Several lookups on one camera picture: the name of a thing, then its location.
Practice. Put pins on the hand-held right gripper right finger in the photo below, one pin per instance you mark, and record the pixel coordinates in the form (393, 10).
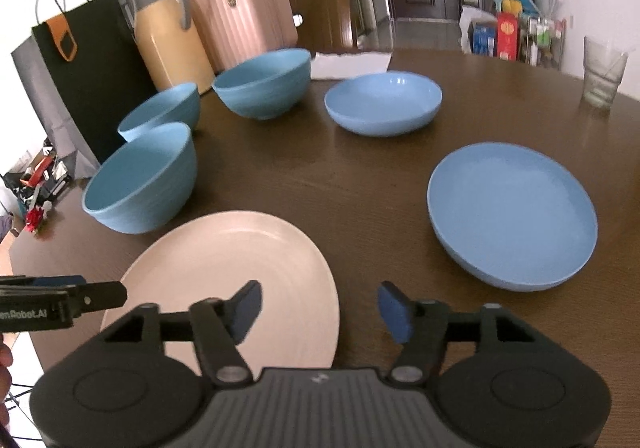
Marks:
(395, 313)

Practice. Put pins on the red artificial flower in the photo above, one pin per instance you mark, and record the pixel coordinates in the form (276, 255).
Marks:
(36, 219)

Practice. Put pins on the yellow thermos jug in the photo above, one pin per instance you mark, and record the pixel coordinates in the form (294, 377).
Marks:
(170, 48)

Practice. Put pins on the pink ribbed suitcase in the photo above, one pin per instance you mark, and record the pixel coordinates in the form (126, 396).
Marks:
(240, 28)

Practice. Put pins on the wooden chair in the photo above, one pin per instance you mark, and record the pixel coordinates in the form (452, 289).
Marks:
(325, 13)

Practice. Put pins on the clear drinking glass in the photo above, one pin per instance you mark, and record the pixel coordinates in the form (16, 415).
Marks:
(600, 78)

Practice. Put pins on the blue bowl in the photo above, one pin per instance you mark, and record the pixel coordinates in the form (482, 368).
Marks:
(165, 106)
(135, 178)
(260, 88)

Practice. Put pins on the blue box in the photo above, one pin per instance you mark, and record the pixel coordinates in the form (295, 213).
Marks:
(484, 39)

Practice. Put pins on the white paper napkin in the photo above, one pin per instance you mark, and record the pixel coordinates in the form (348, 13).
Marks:
(350, 66)

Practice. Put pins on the white plastic bag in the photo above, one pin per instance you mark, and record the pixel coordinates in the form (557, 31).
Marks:
(475, 16)

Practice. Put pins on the red box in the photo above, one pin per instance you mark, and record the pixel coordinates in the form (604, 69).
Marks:
(508, 36)

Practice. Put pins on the pile of small clutter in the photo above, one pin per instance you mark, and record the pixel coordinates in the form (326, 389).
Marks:
(35, 173)

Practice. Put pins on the black paper bag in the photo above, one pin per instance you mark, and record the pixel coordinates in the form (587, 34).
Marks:
(95, 58)

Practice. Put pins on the pink plate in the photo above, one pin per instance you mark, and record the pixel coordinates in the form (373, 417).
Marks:
(225, 253)

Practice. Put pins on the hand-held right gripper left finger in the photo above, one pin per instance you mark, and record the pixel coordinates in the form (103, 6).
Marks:
(250, 308)

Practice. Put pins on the person's left hand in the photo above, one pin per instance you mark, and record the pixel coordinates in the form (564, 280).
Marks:
(5, 368)

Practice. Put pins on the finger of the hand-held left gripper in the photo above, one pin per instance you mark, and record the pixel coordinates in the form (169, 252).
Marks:
(60, 280)
(100, 298)

